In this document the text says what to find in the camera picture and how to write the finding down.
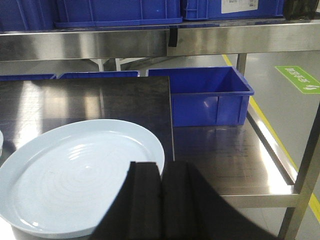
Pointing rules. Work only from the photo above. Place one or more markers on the white metal frame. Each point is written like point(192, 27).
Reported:
point(105, 64)

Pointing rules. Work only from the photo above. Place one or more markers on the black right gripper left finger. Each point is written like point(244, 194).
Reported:
point(135, 214)

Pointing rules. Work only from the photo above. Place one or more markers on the blue plastic crate, right labelled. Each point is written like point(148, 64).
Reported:
point(203, 10)

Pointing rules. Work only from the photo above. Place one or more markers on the blue plastic crate, left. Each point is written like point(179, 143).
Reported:
point(28, 15)

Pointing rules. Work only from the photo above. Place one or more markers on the white paper label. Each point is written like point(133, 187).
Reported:
point(234, 6)

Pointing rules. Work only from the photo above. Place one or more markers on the light blue plate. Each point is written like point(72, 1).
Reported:
point(60, 184)

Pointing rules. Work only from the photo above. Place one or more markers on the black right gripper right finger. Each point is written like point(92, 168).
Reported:
point(193, 210)

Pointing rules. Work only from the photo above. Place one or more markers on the blue plastic crate, centre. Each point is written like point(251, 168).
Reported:
point(117, 13)

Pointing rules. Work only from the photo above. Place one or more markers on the stainless steel side table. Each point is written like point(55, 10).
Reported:
point(247, 166)

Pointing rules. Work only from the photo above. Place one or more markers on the small blue bin on side table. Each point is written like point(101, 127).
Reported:
point(206, 96)

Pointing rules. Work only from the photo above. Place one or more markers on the stainless steel shelf rail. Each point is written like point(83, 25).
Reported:
point(185, 39)

